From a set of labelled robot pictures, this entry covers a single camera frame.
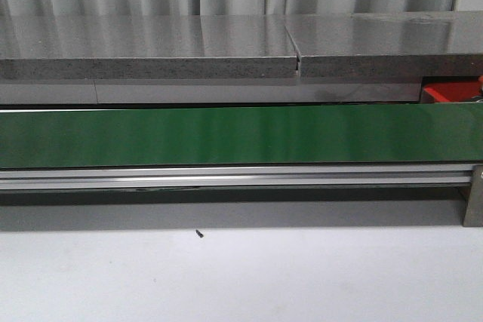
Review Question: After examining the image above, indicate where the small black screw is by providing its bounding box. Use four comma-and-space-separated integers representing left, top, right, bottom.
195, 229, 204, 238

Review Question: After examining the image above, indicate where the green conveyor belt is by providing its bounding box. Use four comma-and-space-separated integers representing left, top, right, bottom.
1, 103, 482, 169

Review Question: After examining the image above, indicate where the grey stone slab right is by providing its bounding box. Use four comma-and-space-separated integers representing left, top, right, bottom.
285, 11, 482, 77

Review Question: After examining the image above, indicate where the grey stone slab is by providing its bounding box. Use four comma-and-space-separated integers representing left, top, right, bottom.
1, 16, 297, 79
285, 11, 482, 77

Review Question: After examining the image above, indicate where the red plastic tray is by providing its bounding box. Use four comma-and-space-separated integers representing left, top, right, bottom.
420, 81, 480, 103

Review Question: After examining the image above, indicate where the grey stone slab left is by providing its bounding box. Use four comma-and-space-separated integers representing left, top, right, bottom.
1, 16, 297, 79

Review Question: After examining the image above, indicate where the aluminium conveyor frame rail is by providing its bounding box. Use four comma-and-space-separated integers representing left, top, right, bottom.
1, 164, 475, 191

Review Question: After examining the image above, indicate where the steel conveyor support bracket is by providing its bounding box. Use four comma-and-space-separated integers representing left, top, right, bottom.
463, 165, 483, 227

